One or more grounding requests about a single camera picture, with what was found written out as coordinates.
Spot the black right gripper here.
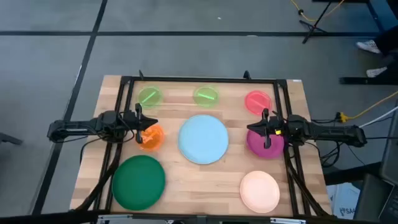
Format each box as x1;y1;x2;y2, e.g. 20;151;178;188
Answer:
246;108;289;149

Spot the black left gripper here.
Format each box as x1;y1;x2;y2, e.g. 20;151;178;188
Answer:
123;103;159;144

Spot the small transparent orange plate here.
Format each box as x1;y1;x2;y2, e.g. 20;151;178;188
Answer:
136;124;165;152

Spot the medium magenta plate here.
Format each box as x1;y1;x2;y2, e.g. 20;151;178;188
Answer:
246;129;285;160

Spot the large dark green plate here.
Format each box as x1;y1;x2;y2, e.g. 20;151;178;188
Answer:
111;154;166;212

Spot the medium peach plate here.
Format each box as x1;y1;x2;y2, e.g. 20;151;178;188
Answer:
239;170;280;214

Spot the large light blue plate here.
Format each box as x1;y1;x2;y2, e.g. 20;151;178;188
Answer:
178;114;229;165

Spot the black desk foot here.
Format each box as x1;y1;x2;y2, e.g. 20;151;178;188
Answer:
339;76;398;85

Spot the white printed bag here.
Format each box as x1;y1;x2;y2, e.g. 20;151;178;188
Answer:
326;182;361;218

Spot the black tripod stand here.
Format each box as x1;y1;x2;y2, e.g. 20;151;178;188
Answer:
298;0;335;44

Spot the person's shoe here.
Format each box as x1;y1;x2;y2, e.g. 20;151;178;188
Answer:
356;39;382;54
366;66;389;78

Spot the dark grey box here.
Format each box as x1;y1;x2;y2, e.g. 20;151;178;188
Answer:
353;173;393;222

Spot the grey stand foot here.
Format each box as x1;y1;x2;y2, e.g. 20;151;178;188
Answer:
0;132;24;146

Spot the black crossbar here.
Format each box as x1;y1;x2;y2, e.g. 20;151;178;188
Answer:
0;210;100;224

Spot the laptop keyboard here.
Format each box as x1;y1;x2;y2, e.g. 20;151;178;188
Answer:
378;185;398;224

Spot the person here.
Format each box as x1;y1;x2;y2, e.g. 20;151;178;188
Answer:
356;26;398;78

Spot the black aluminium table frame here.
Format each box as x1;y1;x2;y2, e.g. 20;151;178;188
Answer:
70;70;335;218

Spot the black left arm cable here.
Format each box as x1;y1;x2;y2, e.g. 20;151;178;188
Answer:
79;110;137;164

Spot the yellow extension cable with plug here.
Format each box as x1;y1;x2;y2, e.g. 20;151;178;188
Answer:
338;90;398;124

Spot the silver camera mount rail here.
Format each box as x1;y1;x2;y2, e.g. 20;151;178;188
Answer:
96;213;307;224

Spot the black floor cable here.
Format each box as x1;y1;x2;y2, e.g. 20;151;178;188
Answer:
310;116;398;169

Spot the white floor cable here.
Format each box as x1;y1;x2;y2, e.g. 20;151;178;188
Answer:
359;106;398;128

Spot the thin yellow floor cable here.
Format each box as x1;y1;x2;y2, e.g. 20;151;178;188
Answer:
290;0;346;22

